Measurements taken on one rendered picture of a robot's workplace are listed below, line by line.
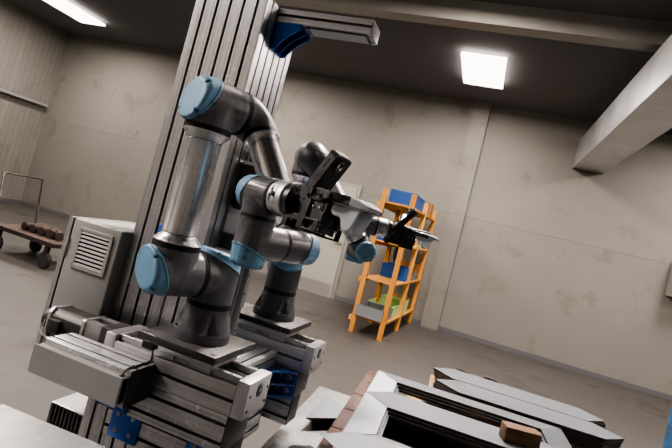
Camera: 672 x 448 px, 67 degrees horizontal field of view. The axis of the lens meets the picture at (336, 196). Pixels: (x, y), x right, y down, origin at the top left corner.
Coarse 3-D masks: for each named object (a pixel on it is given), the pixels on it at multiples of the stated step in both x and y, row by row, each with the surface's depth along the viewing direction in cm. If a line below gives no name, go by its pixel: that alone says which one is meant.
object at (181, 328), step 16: (192, 304) 128; (208, 304) 127; (176, 320) 131; (192, 320) 126; (208, 320) 127; (224, 320) 130; (176, 336) 126; (192, 336) 125; (208, 336) 126; (224, 336) 129
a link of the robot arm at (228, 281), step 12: (204, 252) 129; (216, 252) 128; (216, 264) 127; (228, 264) 128; (216, 276) 126; (228, 276) 129; (204, 288) 125; (216, 288) 127; (228, 288) 130; (204, 300) 127; (216, 300) 128; (228, 300) 130
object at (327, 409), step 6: (324, 402) 198; (330, 402) 200; (336, 402) 212; (318, 408) 190; (324, 408) 192; (330, 408) 193; (336, 408) 195; (342, 408) 202; (312, 414) 183; (318, 414) 185; (324, 414) 186; (330, 414) 188; (336, 414) 189
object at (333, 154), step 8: (336, 152) 94; (328, 160) 94; (336, 160) 94; (344, 160) 95; (320, 168) 95; (328, 168) 94; (336, 168) 95; (344, 168) 96; (312, 176) 96; (320, 176) 94; (328, 176) 95; (336, 176) 96; (312, 184) 95; (320, 184) 95; (328, 184) 96; (304, 192) 96
